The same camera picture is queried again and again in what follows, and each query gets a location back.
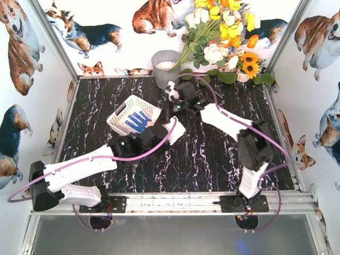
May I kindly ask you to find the blue dotted knit glove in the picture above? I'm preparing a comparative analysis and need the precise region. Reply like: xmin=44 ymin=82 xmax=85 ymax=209
xmin=123 ymin=110 xmax=152 ymax=133

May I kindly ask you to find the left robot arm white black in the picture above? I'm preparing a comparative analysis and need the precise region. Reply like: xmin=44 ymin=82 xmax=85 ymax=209
xmin=29 ymin=125 xmax=169 ymax=212

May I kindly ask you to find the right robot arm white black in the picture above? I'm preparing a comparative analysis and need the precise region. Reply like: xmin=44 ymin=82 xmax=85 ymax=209
xmin=151 ymin=82 xmax=274 ymax=209

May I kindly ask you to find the white plastic storage basket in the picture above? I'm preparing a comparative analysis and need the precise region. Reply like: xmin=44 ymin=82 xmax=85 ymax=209
xmin=106 ymin=95 xmax=186 ymax=146

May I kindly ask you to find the grey metal bucket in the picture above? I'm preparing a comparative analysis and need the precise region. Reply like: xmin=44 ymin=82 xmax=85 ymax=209
xmin=151 ymin=50 xmax=181 ymax=89

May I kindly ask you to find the sunflower bunch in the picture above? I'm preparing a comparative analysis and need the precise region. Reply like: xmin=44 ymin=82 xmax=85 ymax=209
xmin=237 ymin=52 xmax=265 ymax=79

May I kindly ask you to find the artificial flower bouquet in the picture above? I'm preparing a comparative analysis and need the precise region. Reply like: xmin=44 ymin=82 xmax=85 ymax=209
xmin=175 ymin=1 xmax=261 ymax=70

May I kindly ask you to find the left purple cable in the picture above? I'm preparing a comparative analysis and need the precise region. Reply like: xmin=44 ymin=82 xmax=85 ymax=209
xmin=7 ymin=116 xmax=178 ymax=232

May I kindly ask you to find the purple cable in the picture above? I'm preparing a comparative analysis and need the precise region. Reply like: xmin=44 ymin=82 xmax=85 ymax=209
xmin=175 ymin=73 xmax=292 ymax=232
xmin=7 ymin=116 xmax=178 ymax=232

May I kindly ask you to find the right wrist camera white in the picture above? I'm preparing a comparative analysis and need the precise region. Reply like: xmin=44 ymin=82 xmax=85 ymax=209
xmin=165 ymin=81 xmax=180 ymax=101

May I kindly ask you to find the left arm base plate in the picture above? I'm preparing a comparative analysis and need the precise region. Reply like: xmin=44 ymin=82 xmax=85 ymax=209
xmin=79 ymin=195 xmax=127 ymax=214

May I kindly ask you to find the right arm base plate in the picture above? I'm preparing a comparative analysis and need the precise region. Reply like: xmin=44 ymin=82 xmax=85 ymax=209
xmin=213 ymin=194 xmax=269 ymax=213

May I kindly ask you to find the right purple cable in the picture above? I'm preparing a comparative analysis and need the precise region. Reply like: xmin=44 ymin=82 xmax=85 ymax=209
xmin=175 ymin=73 xmax=292 ymax=232

